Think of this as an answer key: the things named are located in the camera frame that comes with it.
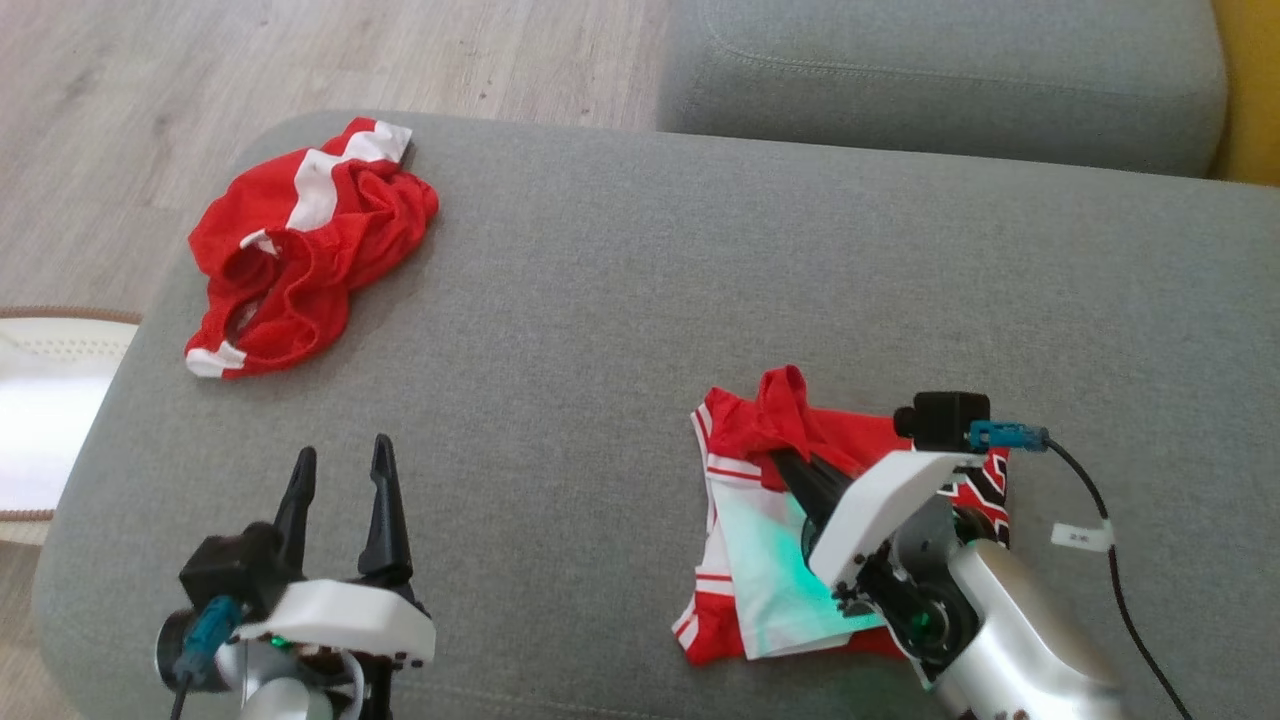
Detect large grey sofa seat cushion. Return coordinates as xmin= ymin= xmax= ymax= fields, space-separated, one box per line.
xmin=30 ymin=110 xmax=1280 ymax=720

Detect white laundry basket brown rim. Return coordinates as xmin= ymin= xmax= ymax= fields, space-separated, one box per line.
xmin=0 ymin=307 xmax=143 ymax=546

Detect red white-striped basketball shorts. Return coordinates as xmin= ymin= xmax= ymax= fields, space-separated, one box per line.
xmin=185 ymin=118 xmax=439 ymax=379

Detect black right cable blue plug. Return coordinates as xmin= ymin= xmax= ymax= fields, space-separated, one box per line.
xmin=968 ymin=420 xmax=1193 ymax=720

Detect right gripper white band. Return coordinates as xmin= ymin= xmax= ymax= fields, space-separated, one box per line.
xmin=775 ymin=452 xmax=986 ymax=681

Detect black left cable blue plug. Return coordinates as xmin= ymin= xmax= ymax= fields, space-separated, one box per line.
xmin=168 ymin=596 xmax=244 ymax=720

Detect red white-sleeved jersey shirt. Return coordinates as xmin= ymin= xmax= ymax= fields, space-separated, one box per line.
xmin=672 ymin=365 xmax=1011 ymax=666

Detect white right cable label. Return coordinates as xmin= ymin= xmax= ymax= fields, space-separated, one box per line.
xmin=1050 ymin=520 xmax=1114 ymax=553

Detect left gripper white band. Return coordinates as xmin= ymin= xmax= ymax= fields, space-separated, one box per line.
xmin=215 ymin=434 xmax=437 ymax=720

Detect small grey sofa cushion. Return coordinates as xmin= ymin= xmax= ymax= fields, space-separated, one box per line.
xmin=655 ymin=0 xmax=1229 ymax=181

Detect black cable blue plug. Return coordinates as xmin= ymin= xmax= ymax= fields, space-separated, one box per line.
xmin=968 ymin=420 xmax=1193 ymax=720
xmin=168 ymin=596 xmax=244 ymax=720

